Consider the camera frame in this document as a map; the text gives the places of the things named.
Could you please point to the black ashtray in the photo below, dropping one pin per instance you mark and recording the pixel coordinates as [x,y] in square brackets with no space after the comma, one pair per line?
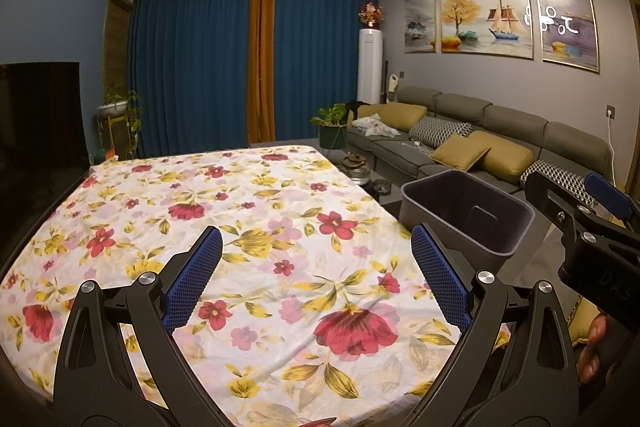
[382,188]

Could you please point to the grey plastic bin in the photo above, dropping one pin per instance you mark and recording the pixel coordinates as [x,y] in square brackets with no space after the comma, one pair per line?
[450,207]

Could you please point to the dark coffee table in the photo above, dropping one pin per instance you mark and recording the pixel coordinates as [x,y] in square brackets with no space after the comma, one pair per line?
[385,202]

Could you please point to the potted plant in green pot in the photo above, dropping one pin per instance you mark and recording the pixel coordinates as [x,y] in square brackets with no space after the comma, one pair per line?
[331,129]

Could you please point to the grey sofa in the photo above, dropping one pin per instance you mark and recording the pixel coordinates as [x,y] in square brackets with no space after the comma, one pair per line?
[510,117]

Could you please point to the floral tablecloth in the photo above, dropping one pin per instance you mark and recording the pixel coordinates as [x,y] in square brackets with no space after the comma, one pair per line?
[275,257]

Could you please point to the small landscape painting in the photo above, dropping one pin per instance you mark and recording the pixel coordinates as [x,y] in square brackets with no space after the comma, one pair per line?
[421,24]

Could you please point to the orange curtain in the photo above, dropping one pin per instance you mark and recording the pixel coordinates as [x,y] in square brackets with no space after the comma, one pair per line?
[261,67]

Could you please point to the blue curtain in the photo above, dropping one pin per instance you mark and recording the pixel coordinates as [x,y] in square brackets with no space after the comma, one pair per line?
[190,67]
[320,57]

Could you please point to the glass teapot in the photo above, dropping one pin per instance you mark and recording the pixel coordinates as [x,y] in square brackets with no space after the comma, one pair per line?
[357,167]

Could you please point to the small orange box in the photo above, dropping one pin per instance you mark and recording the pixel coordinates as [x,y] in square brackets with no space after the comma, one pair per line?
[105,155]

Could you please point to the black television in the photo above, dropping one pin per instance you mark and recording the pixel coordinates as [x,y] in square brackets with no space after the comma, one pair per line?
[35,132]

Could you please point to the wooden door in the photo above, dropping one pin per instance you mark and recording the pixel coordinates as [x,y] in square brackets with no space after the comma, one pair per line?
[117,47]

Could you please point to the black white patterned cushion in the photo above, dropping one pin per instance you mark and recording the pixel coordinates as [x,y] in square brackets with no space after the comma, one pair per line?
[555,172]
[440,130]

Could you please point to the red gold flower ornament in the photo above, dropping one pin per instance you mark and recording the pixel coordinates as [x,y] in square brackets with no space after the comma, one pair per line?
[371,16]

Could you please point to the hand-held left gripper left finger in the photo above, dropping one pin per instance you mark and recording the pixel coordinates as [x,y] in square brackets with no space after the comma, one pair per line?
[192,277]

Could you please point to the person's right hand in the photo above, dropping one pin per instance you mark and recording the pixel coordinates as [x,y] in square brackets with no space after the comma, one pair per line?
[592,347]

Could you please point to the trailing plant on stand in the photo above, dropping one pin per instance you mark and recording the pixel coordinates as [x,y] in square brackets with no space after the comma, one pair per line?
[117,112]

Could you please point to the purple abstract painting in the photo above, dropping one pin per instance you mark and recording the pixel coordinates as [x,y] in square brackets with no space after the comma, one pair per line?
[567,27]

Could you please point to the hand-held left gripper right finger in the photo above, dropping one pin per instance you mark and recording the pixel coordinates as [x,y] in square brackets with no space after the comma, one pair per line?
[440,279]

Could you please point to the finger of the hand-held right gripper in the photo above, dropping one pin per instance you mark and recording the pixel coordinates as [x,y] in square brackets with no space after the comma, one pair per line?
[610,197]
[560,202]

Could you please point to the white standing air conditioner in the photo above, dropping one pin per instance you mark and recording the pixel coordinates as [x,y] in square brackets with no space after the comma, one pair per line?
[370,67]

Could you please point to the white handheld vacuum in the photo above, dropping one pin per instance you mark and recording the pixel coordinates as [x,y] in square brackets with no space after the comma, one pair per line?
[392,84]

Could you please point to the white clothes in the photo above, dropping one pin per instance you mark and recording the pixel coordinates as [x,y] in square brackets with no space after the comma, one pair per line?
[375,127]

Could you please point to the tree and sailboat painting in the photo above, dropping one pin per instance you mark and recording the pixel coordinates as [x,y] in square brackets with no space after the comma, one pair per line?
[485,19]

